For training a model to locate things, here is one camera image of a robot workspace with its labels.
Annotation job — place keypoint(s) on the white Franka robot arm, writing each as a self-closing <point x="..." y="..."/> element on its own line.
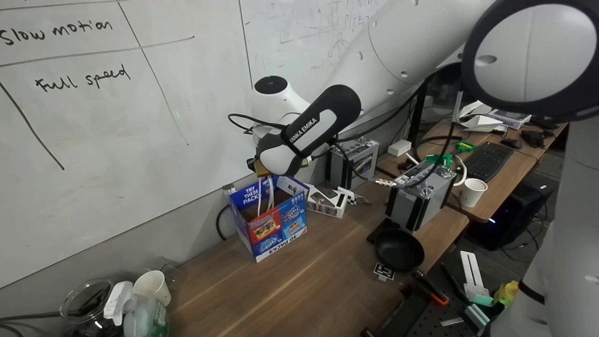
<point x="386" y="58"/>

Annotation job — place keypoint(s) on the blue printed cardboard box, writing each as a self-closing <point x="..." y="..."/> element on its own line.
<point x="273" y="226"/>

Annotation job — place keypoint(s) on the grey battery with Dominator label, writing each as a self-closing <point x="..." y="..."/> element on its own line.
<point x="356" y="160"/>

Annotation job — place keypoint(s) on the white power adapter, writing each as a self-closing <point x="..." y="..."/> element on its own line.
<point x="399" y="149"/>

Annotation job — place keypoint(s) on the grey battery with black stripes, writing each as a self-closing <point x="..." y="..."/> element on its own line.
<point x="418" y="196"/>

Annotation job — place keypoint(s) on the black frying pan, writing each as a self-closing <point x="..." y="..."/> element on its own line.
<point x="399" y="250"/>

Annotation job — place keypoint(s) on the black white fiducial tag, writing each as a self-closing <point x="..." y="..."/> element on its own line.
<point x="384" y="273"/>

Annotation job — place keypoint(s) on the green electronic board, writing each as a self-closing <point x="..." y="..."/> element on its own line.
<point x="446" y="159"/>

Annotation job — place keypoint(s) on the white mug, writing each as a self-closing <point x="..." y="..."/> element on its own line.
<point x="472" y="194"/>

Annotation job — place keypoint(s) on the white whiteboard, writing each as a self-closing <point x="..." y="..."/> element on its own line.
<point x="124" y="125"/>

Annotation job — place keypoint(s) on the white paper cup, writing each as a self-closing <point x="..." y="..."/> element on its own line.
<point x="152" y="286"/>

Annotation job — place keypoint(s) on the black keyboard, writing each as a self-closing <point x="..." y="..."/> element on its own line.
<point x="489" y="162"/>

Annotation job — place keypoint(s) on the black perforated board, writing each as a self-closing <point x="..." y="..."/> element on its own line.
<point x="423" y="322"/>

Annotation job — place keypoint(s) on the white tube lamp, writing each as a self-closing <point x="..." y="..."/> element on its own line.
<point x="472" y="269"/>

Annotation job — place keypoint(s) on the teal plastic part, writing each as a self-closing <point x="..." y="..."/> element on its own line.
<point x="477" y="316"/>

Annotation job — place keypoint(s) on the yellow green plastic item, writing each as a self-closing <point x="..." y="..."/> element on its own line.
<point x="507" y="293"/>

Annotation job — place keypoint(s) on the gold green wrist camera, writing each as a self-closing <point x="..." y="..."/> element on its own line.
<point x="255" y="166"/>

